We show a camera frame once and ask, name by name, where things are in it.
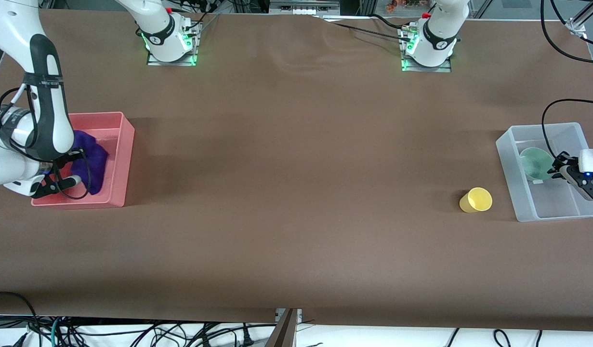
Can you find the aluminium corner frame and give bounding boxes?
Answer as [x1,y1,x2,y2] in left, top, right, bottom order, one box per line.
[567,0,593,38]

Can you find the thick black hanging cable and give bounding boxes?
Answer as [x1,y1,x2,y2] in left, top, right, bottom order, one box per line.
[540,0,593,65]

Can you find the translucent white plastic bin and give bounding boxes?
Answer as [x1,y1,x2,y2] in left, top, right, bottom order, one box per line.
[496,122,593,223]

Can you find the black looped floor cable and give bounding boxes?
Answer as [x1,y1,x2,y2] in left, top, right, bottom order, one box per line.
[0,291,42,347]

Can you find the yellow plastic cup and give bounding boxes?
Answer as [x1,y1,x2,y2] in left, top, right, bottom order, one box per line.
[459,187,493,214]

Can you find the thin black hanging cable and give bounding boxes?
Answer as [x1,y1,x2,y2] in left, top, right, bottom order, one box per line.
[551,0,593,49]

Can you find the aluminium frame profile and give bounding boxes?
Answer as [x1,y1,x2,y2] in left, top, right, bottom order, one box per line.
[265,308,303,347]

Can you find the pink plastic bin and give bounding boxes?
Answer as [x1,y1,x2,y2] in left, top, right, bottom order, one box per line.
[31,112,135,209]

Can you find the green plastic bowl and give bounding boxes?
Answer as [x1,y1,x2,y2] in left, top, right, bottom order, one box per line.
[519,147,557,182]

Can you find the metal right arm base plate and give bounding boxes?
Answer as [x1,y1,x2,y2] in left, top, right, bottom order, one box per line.
[146,22,201,67]

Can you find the black cable on table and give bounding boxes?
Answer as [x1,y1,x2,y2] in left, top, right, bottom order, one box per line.
[320,13,415,44]

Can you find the purple cloth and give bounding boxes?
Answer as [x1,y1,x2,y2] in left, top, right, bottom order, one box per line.
[70,130,110,196]

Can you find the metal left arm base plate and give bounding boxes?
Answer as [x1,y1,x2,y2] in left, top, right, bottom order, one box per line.
[400,27,453,73]

